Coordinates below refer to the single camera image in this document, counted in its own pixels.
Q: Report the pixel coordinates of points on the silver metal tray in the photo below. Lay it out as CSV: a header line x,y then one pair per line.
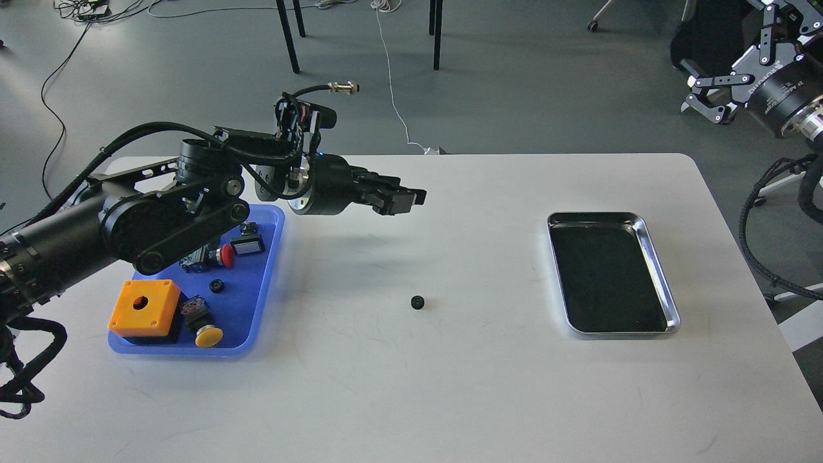
x,y
611,279

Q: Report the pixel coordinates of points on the office chair base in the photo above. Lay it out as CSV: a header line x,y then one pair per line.
x,y
593,24

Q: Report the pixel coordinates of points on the black robot arm image left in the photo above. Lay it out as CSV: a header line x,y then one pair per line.
x,y
156,215

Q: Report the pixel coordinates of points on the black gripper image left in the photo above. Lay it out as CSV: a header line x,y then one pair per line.
x,y
337,184

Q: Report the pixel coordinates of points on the red push button switch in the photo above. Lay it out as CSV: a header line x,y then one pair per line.
x,y
205,259

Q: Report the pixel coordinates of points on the black angled table leg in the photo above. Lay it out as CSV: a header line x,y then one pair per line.
x,y
287,32

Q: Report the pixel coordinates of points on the yellow push button switch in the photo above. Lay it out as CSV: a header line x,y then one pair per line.
x,y
200,322

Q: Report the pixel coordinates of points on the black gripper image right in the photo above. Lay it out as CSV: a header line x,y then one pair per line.
x,y
780,88

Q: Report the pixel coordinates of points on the orange button enclosure box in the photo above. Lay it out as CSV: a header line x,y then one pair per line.
x,y
146,309

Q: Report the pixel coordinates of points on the small black contact block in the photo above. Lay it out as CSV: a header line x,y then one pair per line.
x,y
249,228

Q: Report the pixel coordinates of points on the blue plastic tray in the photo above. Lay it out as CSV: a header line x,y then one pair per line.
x,y
237,311

